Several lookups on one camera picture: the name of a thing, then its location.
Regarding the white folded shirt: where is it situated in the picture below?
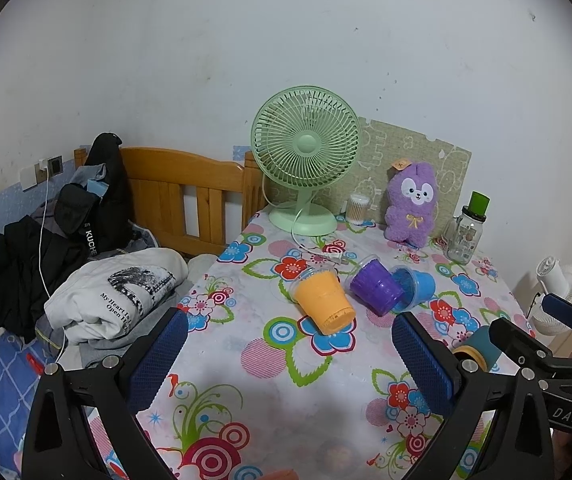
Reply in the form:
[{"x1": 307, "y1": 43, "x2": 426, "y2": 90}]
[{"x1": 44, "y1": 247, "x2": 188, "y2": 344}]

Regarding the white charging cable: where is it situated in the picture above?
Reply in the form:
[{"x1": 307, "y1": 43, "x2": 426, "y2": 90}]
[{"x1": 36, "y1": 159, "x2": 68, "y2": 365}]

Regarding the glass jar green lid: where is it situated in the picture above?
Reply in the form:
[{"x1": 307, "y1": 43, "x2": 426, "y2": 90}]
[{"x1": 444, "y1": 192, "x2": 490, "y2": 264}]

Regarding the cotton swab container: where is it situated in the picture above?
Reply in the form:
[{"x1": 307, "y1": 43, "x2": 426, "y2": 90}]
[{"x1": 344, "y1": 193, "x2": 371, "y2": 226}]

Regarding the floral tablecloth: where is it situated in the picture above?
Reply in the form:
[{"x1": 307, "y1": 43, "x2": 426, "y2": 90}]
[{"x1": 87, "y1": 209, "x2": 538, "y2": 480}]

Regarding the purple plush toy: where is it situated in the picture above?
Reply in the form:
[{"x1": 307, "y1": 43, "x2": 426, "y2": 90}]
[{"x1": 384, "y1": 158, "x2": 438, "y2": 248}]

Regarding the beige foam mat board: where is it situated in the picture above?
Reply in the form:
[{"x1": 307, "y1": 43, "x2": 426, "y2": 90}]
[{"x1": 263, "y1": 115, "x2": 474, "y2": 239}]

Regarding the black clothes pile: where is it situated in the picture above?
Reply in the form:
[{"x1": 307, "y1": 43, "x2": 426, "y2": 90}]
[{"x1": 0, "y1": 132, "x2": 143, "y2": 340}]

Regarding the purple plastic cup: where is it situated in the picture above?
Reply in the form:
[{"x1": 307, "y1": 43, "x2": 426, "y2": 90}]
[{"x1": 344, "y1": 255, "x2": 404, "y2": 316}]

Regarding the teal cup yellow rim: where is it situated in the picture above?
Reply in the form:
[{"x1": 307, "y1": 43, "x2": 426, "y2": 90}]
[{"x1": 453, "y1": 325, "x2": 502, "y2": 372}]

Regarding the wall power outlet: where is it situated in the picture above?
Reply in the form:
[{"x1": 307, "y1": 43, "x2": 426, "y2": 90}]
[{"x1": 18, "y1": 155, "x2": 64, "y2": 191}]

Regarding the white small fan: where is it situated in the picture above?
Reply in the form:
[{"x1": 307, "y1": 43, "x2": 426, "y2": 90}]
[{"x1": 528, "y1": 256, "x2": 572, "y2": 337}]

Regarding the blue checkered bed sheet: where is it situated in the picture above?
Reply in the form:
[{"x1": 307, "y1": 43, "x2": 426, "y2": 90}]
[{"x1": 0, "y1": 253, "x2": 67, "y2": 476}]

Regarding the orange plastic cup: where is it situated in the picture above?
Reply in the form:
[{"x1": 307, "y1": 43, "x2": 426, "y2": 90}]
[{"x1": 288, "y1": 266, "x2": 356, "y2": 336}]

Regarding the green desk fan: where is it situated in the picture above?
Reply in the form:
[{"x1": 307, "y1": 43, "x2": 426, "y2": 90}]
[{"x1": 250, "y1": 86, "x2": 360, "y2": 236}]

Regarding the blue plastic cup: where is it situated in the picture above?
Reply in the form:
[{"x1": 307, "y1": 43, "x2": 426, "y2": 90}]
[{"x1": 391, "y1": 266, "x2": 436, "y2": 313}]

